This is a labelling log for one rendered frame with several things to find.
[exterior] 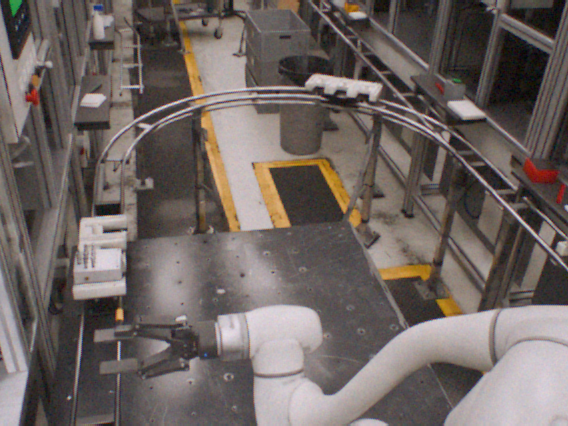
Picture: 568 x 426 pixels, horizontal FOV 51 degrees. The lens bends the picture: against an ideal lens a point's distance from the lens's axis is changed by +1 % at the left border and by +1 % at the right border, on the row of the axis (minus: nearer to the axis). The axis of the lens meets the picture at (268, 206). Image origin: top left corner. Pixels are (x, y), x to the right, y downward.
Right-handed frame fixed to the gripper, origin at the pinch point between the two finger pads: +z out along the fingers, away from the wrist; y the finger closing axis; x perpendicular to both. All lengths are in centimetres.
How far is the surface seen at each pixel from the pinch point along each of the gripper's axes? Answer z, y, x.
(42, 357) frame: 23, -36, -36
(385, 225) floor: -141, -113, -184
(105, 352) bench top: 8, -45, -43
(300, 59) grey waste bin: -115, -53, -307
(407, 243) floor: -147, -113, -165
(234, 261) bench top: -35, -45, -79
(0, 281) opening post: 22.1, 5.1, -18.6
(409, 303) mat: -128, -111, -116
